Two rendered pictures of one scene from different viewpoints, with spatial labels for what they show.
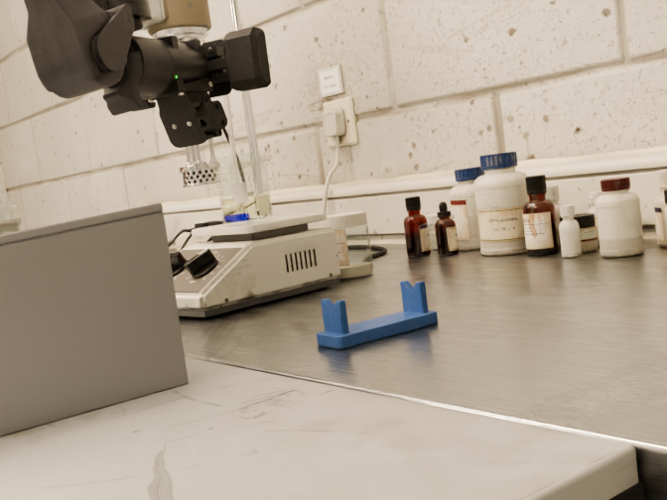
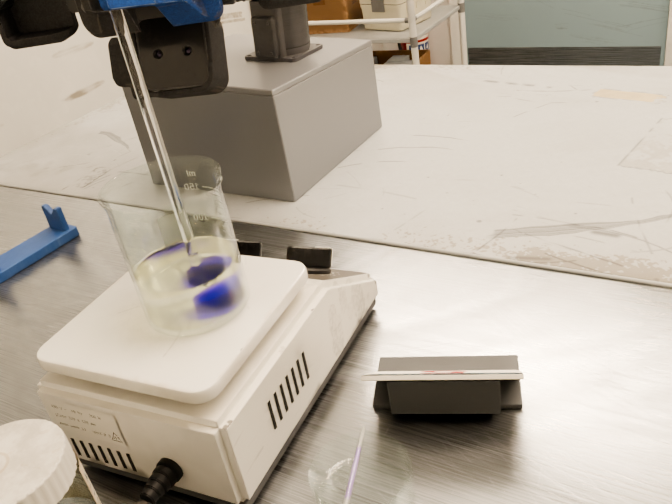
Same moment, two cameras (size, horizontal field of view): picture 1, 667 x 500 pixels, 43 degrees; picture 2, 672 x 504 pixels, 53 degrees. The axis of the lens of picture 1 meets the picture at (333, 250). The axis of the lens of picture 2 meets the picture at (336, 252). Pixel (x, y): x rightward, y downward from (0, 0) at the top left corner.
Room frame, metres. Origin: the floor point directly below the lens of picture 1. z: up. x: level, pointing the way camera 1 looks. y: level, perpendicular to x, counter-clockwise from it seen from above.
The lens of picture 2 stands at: (1.33, 0.08, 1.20)
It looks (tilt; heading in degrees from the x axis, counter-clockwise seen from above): 31 degrees down; 162
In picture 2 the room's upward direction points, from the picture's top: 10 degrees counter-clockwise
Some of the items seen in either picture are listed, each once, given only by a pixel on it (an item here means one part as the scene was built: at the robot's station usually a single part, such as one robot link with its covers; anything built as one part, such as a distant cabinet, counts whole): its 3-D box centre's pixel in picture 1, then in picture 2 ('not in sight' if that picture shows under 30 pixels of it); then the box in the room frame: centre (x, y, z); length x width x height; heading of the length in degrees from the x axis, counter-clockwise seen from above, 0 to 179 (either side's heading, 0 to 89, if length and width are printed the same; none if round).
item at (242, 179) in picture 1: (242, 189); (185, 250); (1.00, 0.10, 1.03); 0.07 x 0.06 x 0.08; 38
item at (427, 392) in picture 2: not in sight; (444, 367); (1.05, 0.22, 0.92); 0.09 x 0.06 x 0.04; 58
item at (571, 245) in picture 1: (569, 231); not in sight; (0.98, -0.27, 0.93); 0.02 x 0.02 x 0.06
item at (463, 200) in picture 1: (473, 207); not in sight; (1.20, -0.20, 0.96); 0.06 x 0.06 x 0.11
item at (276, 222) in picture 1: (258, 224); (178, 313); (0.99, 0.08, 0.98); 0.12 x 0.12 x 0.01; 43
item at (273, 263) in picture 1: (246, 265); (220, 343); (0.97, 0.10, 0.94); 0.22 x 0.13 x 0.08; 133
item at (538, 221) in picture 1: (539, 214); not in sight; (1.04, -0.26, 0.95); 0.04 x 0.04 x 0.10
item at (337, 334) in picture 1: (376, 312); (23, 241); (0.67, -0.03, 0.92); 0.10 x 0.03 x 0.04; 124
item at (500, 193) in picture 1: (503, 202); not in sight; (1.10, -0.23, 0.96); 0.07 x 0.07 x 0.13
